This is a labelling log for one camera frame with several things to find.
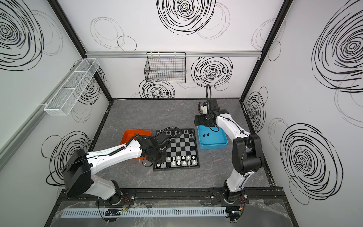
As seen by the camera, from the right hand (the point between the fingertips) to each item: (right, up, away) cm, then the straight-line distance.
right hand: (199, 121), depth 90 cm
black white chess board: (-10, -20, -2) cm, 22 cm away
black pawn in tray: (+8, -10, +8) cm, 15 cm away
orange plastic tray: (-47, -9, +6) cm, 48 cm away
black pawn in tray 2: (+4, -10, +6) cm, 13 cm away
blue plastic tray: (+10, -12, +8) cm, 17 cm away
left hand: (-21, -22, -11) cm, 32 cm away
